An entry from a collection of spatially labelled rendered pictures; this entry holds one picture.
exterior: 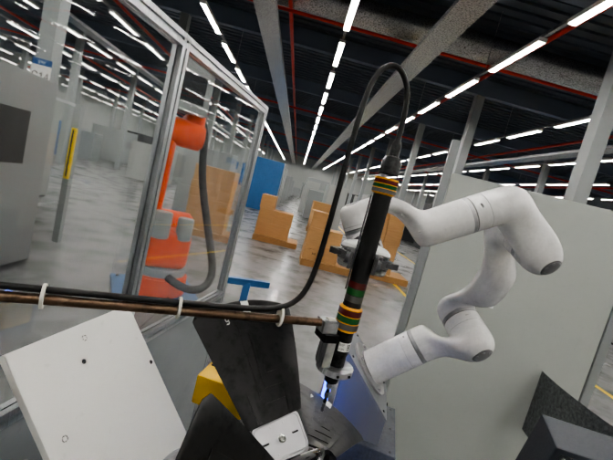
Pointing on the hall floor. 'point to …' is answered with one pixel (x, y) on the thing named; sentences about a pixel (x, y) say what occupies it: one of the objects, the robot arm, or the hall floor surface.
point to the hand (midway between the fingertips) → (362, 262)
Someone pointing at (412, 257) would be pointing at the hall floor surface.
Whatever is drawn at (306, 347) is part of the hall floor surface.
